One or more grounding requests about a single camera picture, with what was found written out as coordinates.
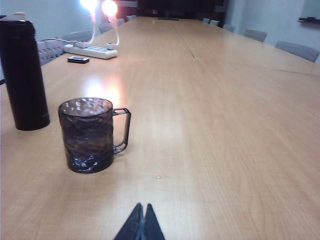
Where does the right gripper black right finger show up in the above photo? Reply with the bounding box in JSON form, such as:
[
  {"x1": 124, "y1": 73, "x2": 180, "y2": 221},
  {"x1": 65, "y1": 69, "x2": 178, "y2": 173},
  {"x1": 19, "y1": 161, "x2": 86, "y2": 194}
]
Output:
[{"x1": 144, "y1": 203, "x2": 166, "y2": 240}]

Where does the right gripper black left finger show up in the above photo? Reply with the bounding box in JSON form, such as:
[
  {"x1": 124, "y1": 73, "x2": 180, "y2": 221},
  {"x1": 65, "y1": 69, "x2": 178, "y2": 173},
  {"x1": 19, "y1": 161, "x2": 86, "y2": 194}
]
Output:
[{"x1": 113, "y1": 202, "x2": 144, "y2": 240}]

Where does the dark smoky glass mug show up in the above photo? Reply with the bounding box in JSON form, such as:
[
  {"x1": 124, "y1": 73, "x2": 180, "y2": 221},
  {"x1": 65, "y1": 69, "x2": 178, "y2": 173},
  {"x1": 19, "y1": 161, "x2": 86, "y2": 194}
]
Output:
[{"x1": 57, "y1": 97, "x2": 132, "y2": 174}]

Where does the black thermos cup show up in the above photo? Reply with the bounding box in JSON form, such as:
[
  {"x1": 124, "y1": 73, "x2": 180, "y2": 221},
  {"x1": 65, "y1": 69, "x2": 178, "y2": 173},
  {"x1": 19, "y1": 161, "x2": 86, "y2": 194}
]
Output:
[{"x1": 0, "y1": 11, "x2": 51, "y2": 132}]

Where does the black flat phone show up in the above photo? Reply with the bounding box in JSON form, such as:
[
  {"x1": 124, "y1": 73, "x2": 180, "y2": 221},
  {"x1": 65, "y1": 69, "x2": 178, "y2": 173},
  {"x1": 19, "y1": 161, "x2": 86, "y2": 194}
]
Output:
[{"x1": 66, "y1": 55, "x2": 90, "y2": 65}]

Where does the white power strip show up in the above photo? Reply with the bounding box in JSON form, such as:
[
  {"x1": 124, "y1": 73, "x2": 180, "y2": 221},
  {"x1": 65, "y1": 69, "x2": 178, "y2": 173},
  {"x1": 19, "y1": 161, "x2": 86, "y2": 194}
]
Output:
[{"x1": 63, "y1": 42, "x2": 119, "y2": 60}]

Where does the white perforated plastic chair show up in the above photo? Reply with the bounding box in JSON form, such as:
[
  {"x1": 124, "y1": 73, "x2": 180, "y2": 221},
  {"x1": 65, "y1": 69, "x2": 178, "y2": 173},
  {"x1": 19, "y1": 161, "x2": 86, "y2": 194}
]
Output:
[{"x1": 36, "y1": 39, "x2": 65, "y2": 67}]

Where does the grey mesh office chair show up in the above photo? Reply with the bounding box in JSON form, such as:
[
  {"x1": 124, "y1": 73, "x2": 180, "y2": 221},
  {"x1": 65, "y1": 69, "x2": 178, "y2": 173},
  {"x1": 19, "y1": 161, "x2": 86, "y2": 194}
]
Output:
[
  {"x1": 243, "y1": 28, "x2": 268, "y2": 43},
  {"x1": 60, "y1": 30, "x2": 94, "y2": 43},
  {"x1": 274, "y1": 40, "x2": 320, "y2": 63},
  {"x1": 98, "y1": 22, "x2": 114, "y2": 35}
]

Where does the lit bulb gooseneck lamp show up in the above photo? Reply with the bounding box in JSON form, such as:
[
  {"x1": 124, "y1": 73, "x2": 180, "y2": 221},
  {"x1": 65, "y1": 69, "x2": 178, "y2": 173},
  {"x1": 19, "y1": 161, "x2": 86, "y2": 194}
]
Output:
[
  {"x1": 79, "y1": 0, "x2": 98, "y2": 48},
  {"x1": 100, "y1": 0, "x2": 119, "y2": 50}
]

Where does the black television screen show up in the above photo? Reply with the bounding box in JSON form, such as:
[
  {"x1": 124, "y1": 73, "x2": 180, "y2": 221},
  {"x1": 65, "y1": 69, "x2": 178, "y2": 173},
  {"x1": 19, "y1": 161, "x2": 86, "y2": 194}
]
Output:
[{"x1": 136, "y1": 0, "x2": 229, "y2": 19}]

